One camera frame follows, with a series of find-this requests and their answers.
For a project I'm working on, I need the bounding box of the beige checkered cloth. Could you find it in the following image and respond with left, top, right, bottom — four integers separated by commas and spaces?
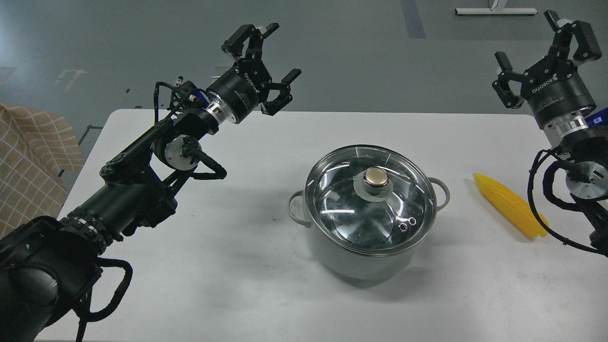
0, 104, 84, 237

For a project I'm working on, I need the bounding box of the glass pot lid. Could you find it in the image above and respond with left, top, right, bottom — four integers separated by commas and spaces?
303, 144, 450, 256

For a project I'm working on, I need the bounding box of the white table base bar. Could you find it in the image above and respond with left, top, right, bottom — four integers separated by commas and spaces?
454, 0, 538, 16

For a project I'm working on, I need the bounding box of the grey steel cooking pot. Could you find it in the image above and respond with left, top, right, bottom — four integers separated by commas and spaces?
288, 144, 450, 280

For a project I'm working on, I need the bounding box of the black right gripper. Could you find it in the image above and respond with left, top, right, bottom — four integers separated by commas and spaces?
492, 9, 602, 130

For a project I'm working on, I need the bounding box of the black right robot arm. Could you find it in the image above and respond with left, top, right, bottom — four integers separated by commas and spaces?
492, 9, 608, 256

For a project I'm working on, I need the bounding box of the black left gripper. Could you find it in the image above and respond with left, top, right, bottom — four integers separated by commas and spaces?
206, 22, 302, 124

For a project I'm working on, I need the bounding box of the yellow corn cob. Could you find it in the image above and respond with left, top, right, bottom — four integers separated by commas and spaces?
473, 172, 548, 238

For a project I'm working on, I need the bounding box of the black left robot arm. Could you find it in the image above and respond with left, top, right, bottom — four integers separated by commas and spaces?
1, 22, 301, 342

